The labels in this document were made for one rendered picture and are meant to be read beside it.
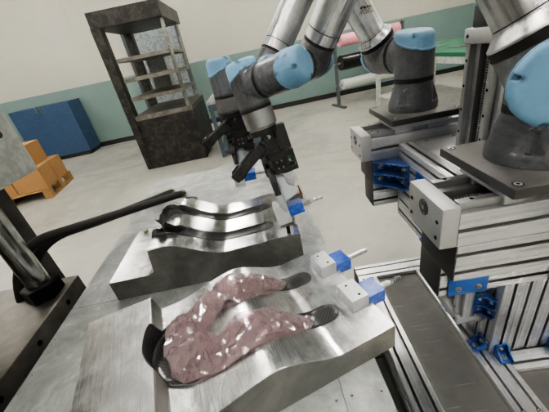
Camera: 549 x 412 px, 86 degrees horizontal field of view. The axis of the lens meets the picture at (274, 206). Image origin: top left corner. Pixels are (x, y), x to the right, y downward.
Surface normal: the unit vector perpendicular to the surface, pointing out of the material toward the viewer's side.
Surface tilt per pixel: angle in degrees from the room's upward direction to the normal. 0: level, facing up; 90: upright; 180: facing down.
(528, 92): 96
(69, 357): 0
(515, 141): 73
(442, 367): 0
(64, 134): 90
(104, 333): 0
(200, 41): 90
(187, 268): 90
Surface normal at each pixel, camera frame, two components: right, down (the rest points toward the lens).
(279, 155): 0.06, 0.33
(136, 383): -0.18, -0.86
